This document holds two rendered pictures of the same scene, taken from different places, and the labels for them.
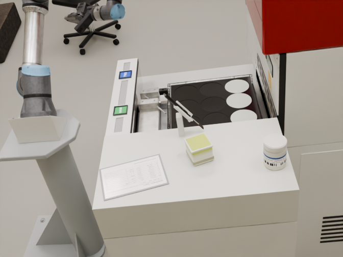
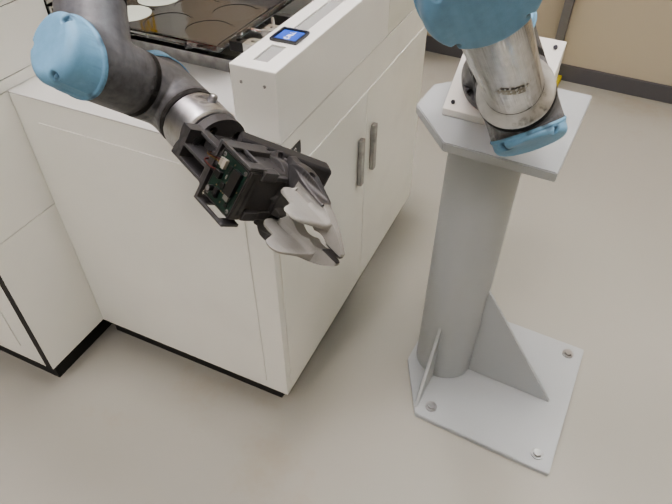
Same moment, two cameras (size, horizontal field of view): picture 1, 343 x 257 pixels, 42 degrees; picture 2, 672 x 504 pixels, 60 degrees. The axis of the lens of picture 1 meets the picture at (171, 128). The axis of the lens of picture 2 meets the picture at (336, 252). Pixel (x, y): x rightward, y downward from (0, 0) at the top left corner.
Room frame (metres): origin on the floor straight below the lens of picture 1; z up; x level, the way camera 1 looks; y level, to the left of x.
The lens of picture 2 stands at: (2.68, 0.59, 1.40)
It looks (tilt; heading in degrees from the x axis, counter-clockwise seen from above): 43 degrees down; 199
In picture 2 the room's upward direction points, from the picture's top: straight up
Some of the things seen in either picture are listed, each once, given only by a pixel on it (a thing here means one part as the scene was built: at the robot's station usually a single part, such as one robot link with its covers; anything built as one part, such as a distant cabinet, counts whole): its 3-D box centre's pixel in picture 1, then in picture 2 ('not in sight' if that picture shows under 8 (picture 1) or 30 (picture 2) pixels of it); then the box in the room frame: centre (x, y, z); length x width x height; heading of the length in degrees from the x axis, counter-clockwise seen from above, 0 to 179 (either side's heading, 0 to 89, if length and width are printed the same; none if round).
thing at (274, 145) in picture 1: (274, 152); not in sight; (1.01, -0.30, 1.01); 0.07 x 0.07 x 0.10
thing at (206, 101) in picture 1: (213, 104); (196, 6); (1.47, -0.18, 0.90); 0.34 x 0.34 x 0.01; 84
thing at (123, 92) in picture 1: (126, 106); (321, 46); (1.57, 0.17, 0.89); 0.55 x 0.09 x 0.14; 174
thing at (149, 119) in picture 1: (149, 120); not in sight; (1.48, 0.08, 0.87); 0.36 x 0.08 x 0.03; 174
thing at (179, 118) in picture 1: (184, 118); not in sight; (1.23, -0.05, 1.03); 0.06 x 0.04 x 0.13; 84
